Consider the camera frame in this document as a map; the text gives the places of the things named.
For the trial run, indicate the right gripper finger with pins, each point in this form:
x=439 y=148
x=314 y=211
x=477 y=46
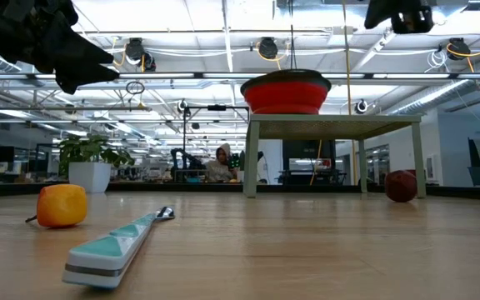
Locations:
x=379 y=12

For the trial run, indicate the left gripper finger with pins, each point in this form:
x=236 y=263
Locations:
x=86 y=77
x=77 y=48

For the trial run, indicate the red collapsible bowl grey rim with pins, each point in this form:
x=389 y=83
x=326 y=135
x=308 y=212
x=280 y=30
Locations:
x=286 y=98

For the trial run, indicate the yellow-orange blocky fruit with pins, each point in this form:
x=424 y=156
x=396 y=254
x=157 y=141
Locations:
x=61 y=206

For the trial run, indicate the long ceiling light bar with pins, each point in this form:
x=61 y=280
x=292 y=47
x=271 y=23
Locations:
x=161 y=76

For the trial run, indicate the green plant in white pot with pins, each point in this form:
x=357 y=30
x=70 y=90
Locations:
x=90 y=175

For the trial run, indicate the green perforated metal stand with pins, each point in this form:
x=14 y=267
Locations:
x=327 y=125

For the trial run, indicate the teal bin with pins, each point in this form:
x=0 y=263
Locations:
x=193 y=180

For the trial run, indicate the black equipment cart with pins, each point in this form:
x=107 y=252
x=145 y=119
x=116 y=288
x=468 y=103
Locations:
x=306 y=150

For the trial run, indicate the person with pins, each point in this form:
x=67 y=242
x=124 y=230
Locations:
x=221 y=166

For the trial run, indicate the black aluminium table frame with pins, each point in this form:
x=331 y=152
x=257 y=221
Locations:
x=161 y=188

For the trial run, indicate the black tripod frame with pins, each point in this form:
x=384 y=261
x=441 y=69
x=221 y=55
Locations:
x=217 y=107

